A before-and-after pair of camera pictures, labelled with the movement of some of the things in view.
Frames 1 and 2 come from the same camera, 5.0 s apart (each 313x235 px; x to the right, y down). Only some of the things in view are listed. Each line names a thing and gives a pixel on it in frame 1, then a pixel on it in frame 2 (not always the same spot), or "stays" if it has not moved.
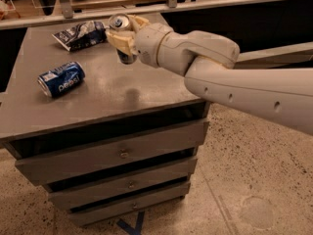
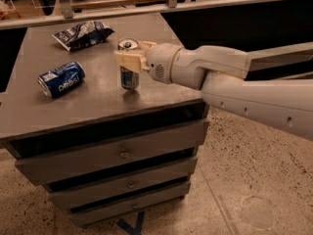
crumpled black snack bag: (82, 35) stays
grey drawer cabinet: (105, 138) stays
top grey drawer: (59, 164) stays
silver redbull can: (122, 22) → (129, 78)
